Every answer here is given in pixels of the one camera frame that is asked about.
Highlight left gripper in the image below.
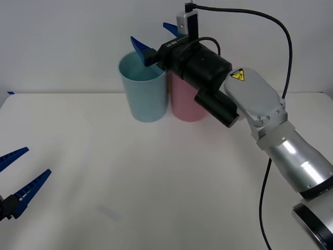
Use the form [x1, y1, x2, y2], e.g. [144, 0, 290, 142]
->
[0, 147, 52, 222]

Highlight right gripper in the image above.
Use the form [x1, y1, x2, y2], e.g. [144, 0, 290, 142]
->
[130, 22, 203, 73]

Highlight pale blue plastic bin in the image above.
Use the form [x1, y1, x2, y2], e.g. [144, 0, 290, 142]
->
[118, 51, 168, 123]

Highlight pink plastic bin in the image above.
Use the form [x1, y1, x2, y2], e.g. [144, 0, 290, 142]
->
[170, 72, 209, 122]

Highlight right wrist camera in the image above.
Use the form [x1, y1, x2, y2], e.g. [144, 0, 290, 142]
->
[176, 10, 200, 41]

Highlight black camera cable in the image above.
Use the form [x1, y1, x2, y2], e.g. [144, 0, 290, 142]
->
[182, 2, 293, 250]

